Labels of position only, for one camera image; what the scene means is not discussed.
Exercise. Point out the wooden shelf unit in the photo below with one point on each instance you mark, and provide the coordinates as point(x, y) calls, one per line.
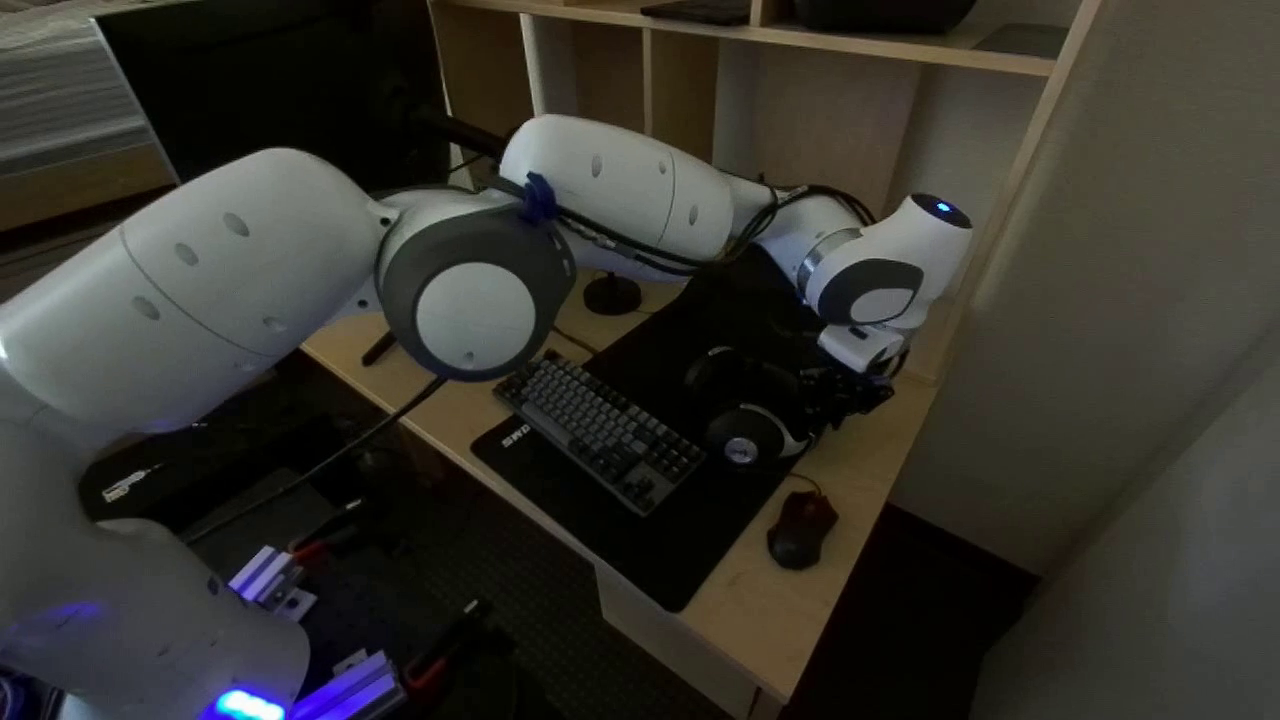
point(867, 55)

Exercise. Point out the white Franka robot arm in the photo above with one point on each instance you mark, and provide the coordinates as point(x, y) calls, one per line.
point(201, 292)

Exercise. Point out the blue lit metal block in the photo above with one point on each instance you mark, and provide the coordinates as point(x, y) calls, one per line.
point(350, 684)
point(268, 580)

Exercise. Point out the black box with label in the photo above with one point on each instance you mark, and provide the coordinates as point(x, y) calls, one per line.
point(175, 472)

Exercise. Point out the white wall heater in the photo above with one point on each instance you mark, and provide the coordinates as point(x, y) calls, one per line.
point(66, 107)

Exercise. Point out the black desk mat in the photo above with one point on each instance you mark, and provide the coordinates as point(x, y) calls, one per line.
point(693, 533)

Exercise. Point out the black monitor stand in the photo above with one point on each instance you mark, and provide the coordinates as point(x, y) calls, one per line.
point(376, 349)

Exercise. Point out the grey mechanical keyboard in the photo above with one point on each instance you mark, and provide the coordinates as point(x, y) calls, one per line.
point(601, 430)

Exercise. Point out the black computer mouse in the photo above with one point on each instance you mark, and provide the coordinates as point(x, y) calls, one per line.
point(801, 529)

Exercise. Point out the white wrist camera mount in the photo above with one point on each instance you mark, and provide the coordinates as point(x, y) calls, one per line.
point(867, 349)

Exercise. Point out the flat black item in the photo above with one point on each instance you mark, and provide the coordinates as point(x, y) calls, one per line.
point(696, 9)

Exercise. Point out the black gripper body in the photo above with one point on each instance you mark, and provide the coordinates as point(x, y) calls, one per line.
point(854, 391)

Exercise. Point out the black round base stand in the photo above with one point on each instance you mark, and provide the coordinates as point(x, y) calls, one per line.
point(613, 292)

